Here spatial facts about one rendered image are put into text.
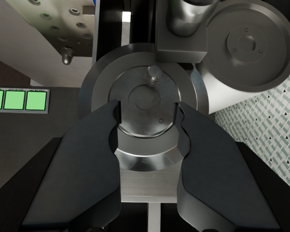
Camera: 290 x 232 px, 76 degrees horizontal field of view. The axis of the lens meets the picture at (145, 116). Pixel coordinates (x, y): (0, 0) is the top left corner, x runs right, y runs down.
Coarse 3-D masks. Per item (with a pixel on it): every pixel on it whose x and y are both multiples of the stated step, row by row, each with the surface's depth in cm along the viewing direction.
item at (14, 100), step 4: (8, 92) 53; (12, 92) 53; (16, 92) 53; (20, 92) 53; (8, 96) 52; (12, 96) 53; (16, 96) 53; (20, 96) 53; (8, 100) 52; (12, 100) 52; (16, 100) 52; (20, 100) 52; (8, 104) 52; (12, 104) 52; (16, 104) 52; (20, 104) 52; (4, 108) 52; (8, 108) 52; (12, 108) 52; (16, 108) 52; (20, 108) 52
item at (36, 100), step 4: (28, 92) 53; (32, 92) 53; (36, 92) 53; (40, 92) 53; (28, 96) 53; (32, 96) 53; (36, 96) 53; (40, 96) 53; (44, 96) 53; (28, 100) 52; (32, 100) 52; (36, 100) 53; (40, 100) 53; (44, 100) 53; (28, 104) 52; (32, 104) 52; (36, 104) 52; (40, 104) 52; (44, 104) 52; (28, 108) 52; (32, 108) 52; (36, 108) 52; (40, 108) 52
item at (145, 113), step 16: (128, 80) 19; (144, 80) 19; (160, 80) 19; (112, 96) 19; (128, 96) 19; (144, 96) 19; (160, 96) 19; (176, 96) 19; (128, 112) 19; (144, 112) 19; (160, 112) 19; (128, 128) 18; (144, 128) 18; (160, 128) 19
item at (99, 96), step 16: (112, 64) 20; (128, 64) 20; (144, 64) 20; (160, 64) 20; (176, 64) 21; (96, 80) 20; (112, 80) 20; (176, 80) 20; (96, 96) 20; (192, 96) 20; (128, 144) 19; (144, 144) 19; (160, 144) 19; (176, 144) 19
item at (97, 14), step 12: (96, 0) 23; (108, 0) 28; (96, 12) 23; (108, 12) 29; (96, 24) 23; (108, 24) 29; (120, 24) 44; (96, 36) 22; (108, 36) 29; (120, 36) 45; (96, 48) 22; (108, 48) 30; (96, 60) 22
